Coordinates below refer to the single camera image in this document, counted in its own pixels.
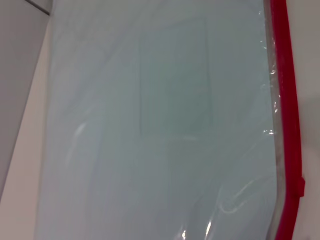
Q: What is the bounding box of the red-edged transparent document bag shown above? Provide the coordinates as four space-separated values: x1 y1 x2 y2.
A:
33 0 307 240

